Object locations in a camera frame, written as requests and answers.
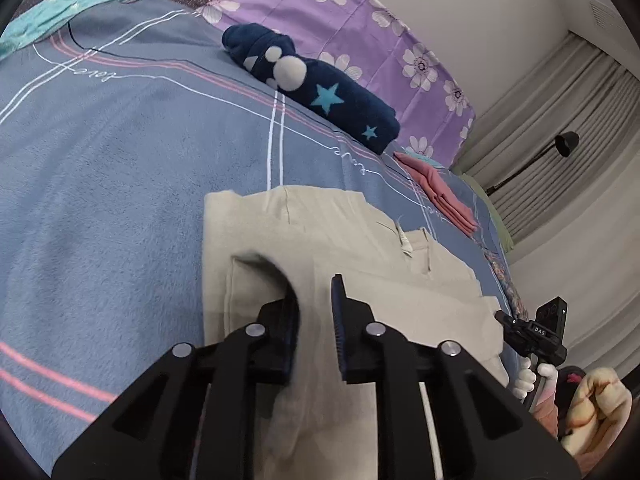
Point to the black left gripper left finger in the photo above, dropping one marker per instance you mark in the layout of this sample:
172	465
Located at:
191	415

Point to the purple floral pillow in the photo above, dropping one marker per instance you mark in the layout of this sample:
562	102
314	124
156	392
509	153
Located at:
367	42

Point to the pink folded garment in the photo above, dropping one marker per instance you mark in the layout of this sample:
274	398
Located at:
438	192

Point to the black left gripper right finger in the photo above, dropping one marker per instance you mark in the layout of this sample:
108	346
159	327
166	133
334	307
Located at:
439	412

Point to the teal patterned sheet edge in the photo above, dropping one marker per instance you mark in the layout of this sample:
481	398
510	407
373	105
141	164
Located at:
41	21

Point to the green bedding edge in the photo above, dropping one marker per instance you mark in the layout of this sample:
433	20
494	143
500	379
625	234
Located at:
504	236

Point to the navy star-print folded garment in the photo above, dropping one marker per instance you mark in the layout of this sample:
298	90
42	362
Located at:
319	86

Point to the floral patterned small cloth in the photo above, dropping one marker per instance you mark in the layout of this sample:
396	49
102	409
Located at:
505	281

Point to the beige cotton garment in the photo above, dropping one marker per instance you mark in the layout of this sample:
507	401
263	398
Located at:
256	247

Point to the white-gloved right hand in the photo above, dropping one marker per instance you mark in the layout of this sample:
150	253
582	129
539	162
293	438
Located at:
527	376

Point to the pink sleeve forearm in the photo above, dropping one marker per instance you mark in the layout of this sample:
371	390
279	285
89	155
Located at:
545	411

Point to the blue plaid fleece blanket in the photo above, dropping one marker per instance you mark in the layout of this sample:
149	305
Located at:
113	130

